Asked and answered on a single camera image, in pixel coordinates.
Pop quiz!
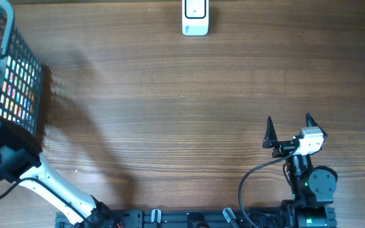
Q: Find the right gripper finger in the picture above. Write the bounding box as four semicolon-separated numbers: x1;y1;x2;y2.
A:
262;116;278;148
305;113;328;138

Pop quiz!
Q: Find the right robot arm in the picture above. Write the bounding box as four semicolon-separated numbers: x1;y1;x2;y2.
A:
262;114;338;228

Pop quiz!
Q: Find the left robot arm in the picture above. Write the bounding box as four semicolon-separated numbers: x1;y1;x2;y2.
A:
0;117;124;227

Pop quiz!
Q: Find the white barcode scanner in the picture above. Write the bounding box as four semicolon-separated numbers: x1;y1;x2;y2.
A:
181;0;210;36

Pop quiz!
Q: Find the grey plastic shopping basket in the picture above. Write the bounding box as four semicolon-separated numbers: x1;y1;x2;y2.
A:
0;1;43;134

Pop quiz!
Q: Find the right black cable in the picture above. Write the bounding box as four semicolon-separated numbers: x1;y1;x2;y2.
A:
238;146;300;228

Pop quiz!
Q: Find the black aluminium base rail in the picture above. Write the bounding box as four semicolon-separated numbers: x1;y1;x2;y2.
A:
54;207;338;228

